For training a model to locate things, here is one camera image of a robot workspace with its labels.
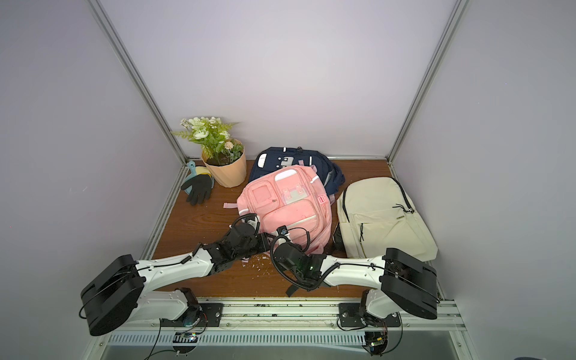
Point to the left corner aluminium profile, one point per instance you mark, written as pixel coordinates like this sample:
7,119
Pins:
121,51

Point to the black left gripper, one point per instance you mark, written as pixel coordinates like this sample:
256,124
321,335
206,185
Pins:
264,243

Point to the cream canvas backpack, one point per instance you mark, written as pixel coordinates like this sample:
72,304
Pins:
375,214

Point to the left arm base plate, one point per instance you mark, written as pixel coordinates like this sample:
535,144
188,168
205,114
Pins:
200,315

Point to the green white artificial plant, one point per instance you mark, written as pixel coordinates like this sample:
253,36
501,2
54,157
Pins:
218,146

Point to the right circuit board with cable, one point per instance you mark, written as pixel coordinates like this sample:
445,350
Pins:
379,343

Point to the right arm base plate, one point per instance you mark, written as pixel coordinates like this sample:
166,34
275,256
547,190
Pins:
354,315

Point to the black work glove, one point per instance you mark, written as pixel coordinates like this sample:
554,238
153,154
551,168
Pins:
199,189

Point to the corner aluminium profile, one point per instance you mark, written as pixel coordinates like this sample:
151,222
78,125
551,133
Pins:
431,71
121,51

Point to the aluminium mounting rail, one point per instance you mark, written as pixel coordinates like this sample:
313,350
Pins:
241,313

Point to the yellow sponge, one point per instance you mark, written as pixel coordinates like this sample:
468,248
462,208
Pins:
202,170

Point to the terracotta flower pot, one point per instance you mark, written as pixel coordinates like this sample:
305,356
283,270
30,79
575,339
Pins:
229,167

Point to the right corner aluminium profile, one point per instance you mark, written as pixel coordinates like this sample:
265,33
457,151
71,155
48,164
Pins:
431,71

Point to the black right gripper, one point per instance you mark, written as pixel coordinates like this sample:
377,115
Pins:
285,252

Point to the pink backpack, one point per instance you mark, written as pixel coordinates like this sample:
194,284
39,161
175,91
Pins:
293,197

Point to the navy blue backpack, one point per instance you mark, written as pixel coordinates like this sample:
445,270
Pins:
275,158

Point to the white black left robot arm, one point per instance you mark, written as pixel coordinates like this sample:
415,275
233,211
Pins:
129,290

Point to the circuit board with cable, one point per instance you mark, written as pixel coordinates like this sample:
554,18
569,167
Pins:
183,343
379,343

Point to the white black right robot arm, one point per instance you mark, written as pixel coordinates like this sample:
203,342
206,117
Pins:
396,281

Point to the left circuit board with cable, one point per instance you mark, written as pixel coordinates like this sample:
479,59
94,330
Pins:
183,343

